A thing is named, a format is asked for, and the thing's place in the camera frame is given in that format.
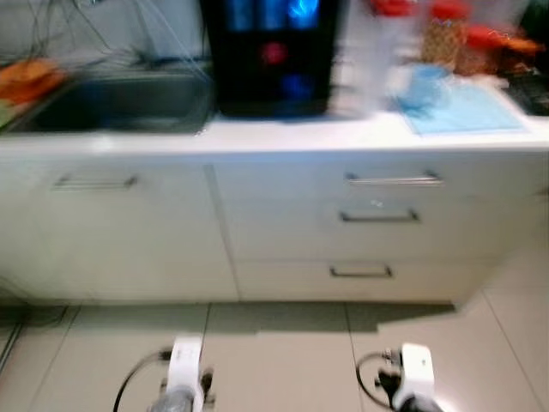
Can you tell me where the white kitchen cabinet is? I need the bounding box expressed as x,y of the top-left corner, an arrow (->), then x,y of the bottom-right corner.
0,137 -> 549,306

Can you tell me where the stainless steel kitchen sink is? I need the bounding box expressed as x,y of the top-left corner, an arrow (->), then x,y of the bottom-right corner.
9,73 -> 215,134

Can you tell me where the light blue mat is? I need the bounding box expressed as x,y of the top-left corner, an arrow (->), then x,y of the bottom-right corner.
396,82 -> 526,136

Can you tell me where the light blue cup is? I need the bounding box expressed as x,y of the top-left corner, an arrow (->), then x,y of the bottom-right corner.
396,64 -> 451,117

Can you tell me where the tall clear plastic container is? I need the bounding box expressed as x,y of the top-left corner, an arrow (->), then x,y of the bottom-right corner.
343,0 -> 413,117

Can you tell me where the red lidded snack jar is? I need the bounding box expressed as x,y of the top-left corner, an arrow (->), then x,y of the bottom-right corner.
420,0 -> 470,74

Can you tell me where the orange red packet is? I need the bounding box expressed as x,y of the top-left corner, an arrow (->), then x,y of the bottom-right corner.
463,26 -> 546,57

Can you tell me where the orange plastic bowl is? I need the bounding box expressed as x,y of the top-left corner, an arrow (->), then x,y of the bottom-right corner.
0,58 -> 68,106

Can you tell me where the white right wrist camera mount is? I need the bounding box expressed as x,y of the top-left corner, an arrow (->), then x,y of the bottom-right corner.
399,343 -> 438,404

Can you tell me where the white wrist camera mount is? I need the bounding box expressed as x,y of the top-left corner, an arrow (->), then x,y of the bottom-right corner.
167,336 -> 205,404
399,343 -> 438,404

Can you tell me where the metal cabinet handle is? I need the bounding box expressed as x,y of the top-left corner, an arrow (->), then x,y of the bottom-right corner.
346,172 -> 444,187
339,209 -> 421,224
51,174 -> 138,191
330,266 -> 394,279

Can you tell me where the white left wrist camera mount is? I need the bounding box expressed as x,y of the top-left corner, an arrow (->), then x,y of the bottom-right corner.
167,336 -> 205,404

